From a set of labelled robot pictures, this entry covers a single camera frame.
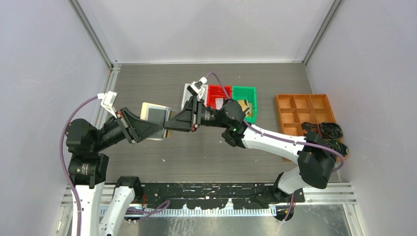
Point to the white striped card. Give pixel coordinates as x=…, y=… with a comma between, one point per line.
x=219, y=103

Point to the white plastic bin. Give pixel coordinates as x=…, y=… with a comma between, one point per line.
x=186, y=95

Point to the gold black stripe card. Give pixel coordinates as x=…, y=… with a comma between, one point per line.
x=167, y=132

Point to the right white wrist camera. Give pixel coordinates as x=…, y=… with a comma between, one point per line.
x=199, y=88

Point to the orange compartment tray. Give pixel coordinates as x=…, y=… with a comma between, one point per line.
x=302, y=114

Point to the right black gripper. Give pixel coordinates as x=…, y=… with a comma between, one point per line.
x=187, y=120

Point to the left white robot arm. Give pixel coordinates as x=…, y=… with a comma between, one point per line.
x=88, y=167

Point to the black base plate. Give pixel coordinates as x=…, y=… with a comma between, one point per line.
x=204, y=196

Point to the red plastic bin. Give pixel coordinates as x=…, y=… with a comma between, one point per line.
x=214, y=91

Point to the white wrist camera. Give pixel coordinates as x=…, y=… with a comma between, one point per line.
x=199, y=88
x=107, y=101

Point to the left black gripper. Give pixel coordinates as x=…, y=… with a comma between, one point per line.
x=134, y=128

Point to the green plastic bin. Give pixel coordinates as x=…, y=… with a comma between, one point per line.
x=249, y=94

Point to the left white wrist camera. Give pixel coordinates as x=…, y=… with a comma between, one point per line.
x=107, y=101

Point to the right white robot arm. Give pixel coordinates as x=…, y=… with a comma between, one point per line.
x=314, y=159

